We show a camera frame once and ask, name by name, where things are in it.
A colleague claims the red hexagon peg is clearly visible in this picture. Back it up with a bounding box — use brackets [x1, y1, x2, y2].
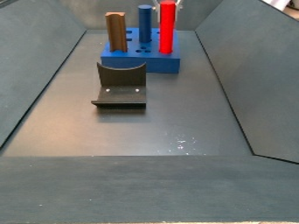
[158, 0, 176, 54]

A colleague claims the blue shape board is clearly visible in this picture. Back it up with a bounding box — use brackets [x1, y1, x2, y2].
[100, 27, 181, 74]

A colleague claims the blue cylinder peg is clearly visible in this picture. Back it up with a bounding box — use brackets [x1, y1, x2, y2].
[137, 4, 152, 43]

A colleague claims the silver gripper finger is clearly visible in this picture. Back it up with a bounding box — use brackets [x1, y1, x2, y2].
[152, 0, 160, 23]
[174, 0, 182, 13]

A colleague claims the brown notched peg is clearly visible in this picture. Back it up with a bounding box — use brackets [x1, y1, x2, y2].
[105, 12, 126, 52]

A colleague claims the black curved holder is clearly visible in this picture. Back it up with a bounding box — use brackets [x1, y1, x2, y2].
[90, 64, 146, 108]

